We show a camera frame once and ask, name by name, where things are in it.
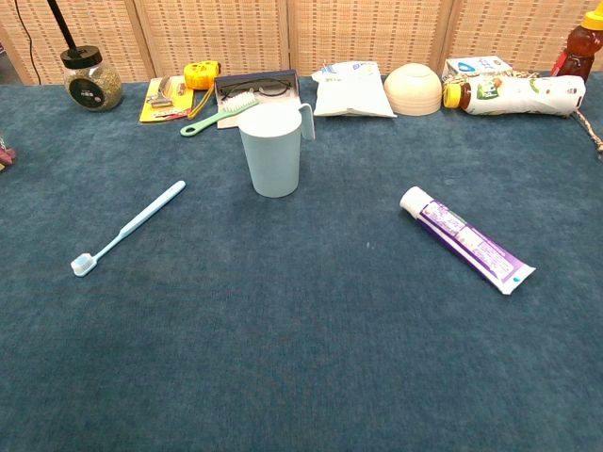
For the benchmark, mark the purple toothpaste tube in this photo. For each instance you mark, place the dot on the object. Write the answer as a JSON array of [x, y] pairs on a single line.
[[466, 235]]

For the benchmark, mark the light blue toothbrush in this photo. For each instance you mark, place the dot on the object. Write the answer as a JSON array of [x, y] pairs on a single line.
[[136, 223]]

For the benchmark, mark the light blue plastic cup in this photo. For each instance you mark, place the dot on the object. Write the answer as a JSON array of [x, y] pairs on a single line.
[[273, 160]]

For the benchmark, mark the blue table cloth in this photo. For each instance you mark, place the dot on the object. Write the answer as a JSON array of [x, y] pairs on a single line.
[[301, 329]]

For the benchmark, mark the green scrubbing brush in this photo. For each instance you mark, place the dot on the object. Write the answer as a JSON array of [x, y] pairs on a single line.
[[238, 103]]

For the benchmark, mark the black eyeglasses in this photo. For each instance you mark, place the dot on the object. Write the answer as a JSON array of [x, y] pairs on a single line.
[[275, 88]]

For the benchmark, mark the white powder bag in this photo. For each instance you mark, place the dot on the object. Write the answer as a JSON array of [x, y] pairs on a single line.
[[351, 94]]

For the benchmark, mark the beige upturned bowl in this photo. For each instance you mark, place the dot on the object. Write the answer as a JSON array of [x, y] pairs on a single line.
[[412, 92]]

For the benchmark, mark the yellow tape measure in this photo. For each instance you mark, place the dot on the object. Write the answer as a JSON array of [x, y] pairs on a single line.
[[200, 75]]

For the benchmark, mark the yellow razor blister pack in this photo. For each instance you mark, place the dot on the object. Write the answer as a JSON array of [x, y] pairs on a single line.
[[165, 101]]

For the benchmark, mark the bamboo folding screen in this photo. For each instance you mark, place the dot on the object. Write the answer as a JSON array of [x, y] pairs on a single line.
[[377, 33]]

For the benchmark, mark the white blue milk carton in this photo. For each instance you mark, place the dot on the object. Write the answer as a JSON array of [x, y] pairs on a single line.
[[476, 66]]

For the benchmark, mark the glass jar with black lid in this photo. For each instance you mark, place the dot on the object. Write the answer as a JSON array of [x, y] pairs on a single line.
[[92, 87]]

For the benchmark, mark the white bottle with yellow cap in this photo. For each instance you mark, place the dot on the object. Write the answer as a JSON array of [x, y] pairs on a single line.
[[518, 96]]

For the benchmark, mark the black stand pole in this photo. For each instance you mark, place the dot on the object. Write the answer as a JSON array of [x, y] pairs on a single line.
[[61, 21]]

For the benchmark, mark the honey bear bottle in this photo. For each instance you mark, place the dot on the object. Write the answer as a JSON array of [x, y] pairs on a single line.
[[581, 52]]

